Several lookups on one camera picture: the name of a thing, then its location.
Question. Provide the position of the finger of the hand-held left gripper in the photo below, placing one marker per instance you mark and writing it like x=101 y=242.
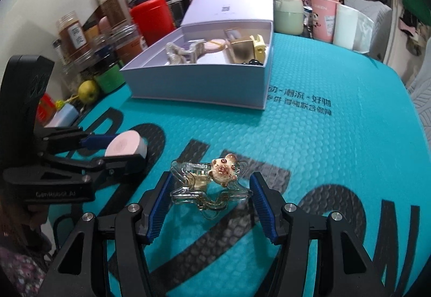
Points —
x=118 y=162
x=99 y=141

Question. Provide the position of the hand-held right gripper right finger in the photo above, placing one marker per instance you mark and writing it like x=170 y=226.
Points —
x=264 y=206

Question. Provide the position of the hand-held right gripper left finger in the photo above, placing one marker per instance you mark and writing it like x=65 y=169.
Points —
x=156 y=209

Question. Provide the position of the pink round case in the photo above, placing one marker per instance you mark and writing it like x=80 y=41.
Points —
x=124 y=147
x=215 y=46

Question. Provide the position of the white gift box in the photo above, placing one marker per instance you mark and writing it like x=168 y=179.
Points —
x=202 y=81

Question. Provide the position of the pearly wavy hair clip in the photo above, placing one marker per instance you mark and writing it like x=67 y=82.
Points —
x=193 y=48

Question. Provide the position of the black polka-dot scrunchie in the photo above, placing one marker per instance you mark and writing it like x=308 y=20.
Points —
x=254 y=63

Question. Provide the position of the gold window box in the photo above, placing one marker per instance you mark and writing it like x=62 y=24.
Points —
x=240 y=51

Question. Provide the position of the cream claw hair clip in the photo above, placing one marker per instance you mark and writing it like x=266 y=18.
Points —
x=258 y=48

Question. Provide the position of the person's left hand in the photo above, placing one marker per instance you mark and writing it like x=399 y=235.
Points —
x=33 y=219

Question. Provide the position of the jar with red label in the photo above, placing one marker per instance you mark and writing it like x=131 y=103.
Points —
x=47 y=107

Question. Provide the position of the gold foil lollipop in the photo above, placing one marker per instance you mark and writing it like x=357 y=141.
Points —
x=60 y=103

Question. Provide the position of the light blue power bank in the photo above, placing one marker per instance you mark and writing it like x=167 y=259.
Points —
x=65 y=114

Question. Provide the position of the yellow-green fruit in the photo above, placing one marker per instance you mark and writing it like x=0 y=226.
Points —
x=88 y=91

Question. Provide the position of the seed jar striped label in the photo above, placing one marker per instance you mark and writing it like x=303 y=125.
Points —
x=58 y=49

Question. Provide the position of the dark jar green label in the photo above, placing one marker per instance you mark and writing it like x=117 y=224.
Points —
x=109 y=80

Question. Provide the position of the teal bubble mat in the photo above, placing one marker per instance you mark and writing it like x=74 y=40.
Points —
x=303 y=149

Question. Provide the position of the clear jar brown peel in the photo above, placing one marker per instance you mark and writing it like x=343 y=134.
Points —
x=72 y=36

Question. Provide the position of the small jar blue label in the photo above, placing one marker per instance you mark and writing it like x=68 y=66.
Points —
x=102 y=48

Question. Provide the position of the short jar orange label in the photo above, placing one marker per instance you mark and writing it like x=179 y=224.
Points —
x=129 y=46

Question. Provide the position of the pink canister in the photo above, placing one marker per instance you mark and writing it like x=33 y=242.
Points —
x=105 y=26

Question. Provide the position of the tall jar brown label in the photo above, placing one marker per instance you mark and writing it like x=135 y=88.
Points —
x=114 y=7

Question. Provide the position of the red canister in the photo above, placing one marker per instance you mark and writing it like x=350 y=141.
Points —
x=153 y=21

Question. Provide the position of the floral patterned clothing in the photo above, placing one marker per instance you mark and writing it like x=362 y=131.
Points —
x=16 y=273

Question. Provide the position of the grey cushion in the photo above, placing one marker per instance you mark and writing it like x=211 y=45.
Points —
x=373 y=7

